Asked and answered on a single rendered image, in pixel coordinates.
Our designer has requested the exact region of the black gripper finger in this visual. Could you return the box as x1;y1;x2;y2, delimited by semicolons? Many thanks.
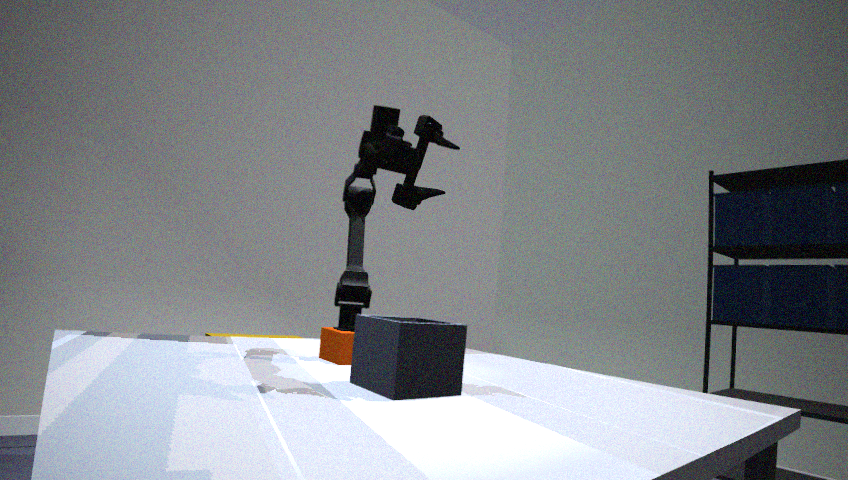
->
424;122;460;150
403;184;446;205

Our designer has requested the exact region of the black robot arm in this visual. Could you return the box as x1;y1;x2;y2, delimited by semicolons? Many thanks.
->
333;106;412;331

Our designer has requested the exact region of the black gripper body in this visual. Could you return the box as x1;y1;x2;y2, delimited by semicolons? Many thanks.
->
381;115;442;210

